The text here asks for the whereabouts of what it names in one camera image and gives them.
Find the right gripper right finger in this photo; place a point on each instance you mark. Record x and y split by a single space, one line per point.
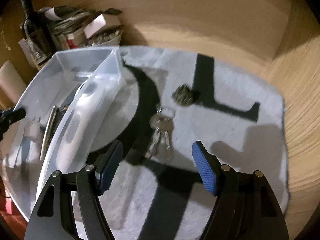
245 206

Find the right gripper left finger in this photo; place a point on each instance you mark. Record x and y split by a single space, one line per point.
53 217

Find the white power adapter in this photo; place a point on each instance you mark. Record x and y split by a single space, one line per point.
33 130

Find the silver metal bar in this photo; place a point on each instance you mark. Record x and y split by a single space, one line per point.
47 133

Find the clear plastic storage bin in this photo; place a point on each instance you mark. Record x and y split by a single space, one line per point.
57 83

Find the silver key bunch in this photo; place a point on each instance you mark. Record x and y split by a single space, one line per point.
162 123

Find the pink thermos bottle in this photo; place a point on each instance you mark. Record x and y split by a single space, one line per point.
11 82

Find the dark wine bottle elephant label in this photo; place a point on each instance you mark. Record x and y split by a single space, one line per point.
37 34

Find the stack of books and papers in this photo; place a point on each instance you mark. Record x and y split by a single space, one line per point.
66 24

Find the white bowl of pebbles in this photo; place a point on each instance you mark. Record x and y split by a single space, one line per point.
105 39

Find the dark round metal trinket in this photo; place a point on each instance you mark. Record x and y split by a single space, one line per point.
184 96

